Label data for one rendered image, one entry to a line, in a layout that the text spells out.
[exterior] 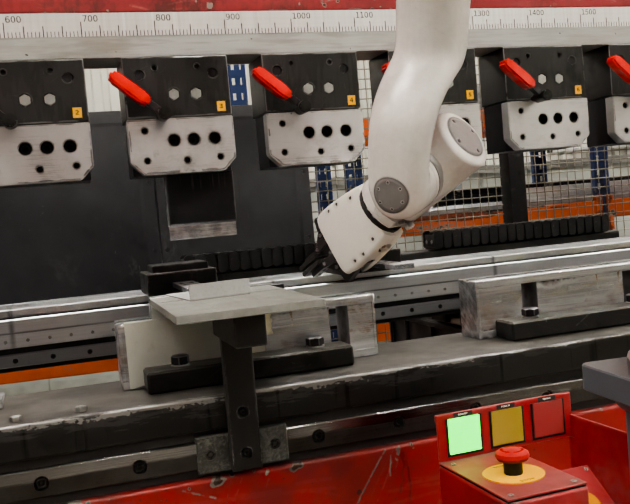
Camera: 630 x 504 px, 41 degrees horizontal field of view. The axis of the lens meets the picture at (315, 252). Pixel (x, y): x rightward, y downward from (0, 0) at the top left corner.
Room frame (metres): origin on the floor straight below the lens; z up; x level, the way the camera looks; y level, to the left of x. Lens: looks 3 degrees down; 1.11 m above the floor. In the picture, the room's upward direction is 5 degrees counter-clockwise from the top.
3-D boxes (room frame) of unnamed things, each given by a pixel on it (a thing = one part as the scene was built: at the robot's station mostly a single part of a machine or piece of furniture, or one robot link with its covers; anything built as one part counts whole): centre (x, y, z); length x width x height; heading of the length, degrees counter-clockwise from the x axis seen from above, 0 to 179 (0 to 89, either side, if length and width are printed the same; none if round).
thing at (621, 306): (1.36, -0.43, 0.89); 0.30 x 0.05 x 0.03; 107
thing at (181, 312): (1.10, 0.12, 1.00); 0.26 x 0.18 x 0.01; 17
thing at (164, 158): (1.23, 0.19, 1.26); 0.15 x 0.09 x 0.17; 107
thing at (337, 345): (1.19, 0.11, 0.89); 0.30 x 0.05 x 0.03; 107
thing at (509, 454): (0.96, -0.21, 0.79); 0.04 x 0.04 x 0.04
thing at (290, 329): (1.25, 0.11, 0.92); 0.39 x 0.06 x 0.10; 107
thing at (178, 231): (1.24, 0.16, 1.13); 0.10 x 0.02 x 0.10; 107
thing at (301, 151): (1.29, -0.01, 1.26); 0.15 x 0.09 x 0.17; 107
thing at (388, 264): (1.49, -0.11, 1.01); 0.26 x 0.12 x 0.05; 17
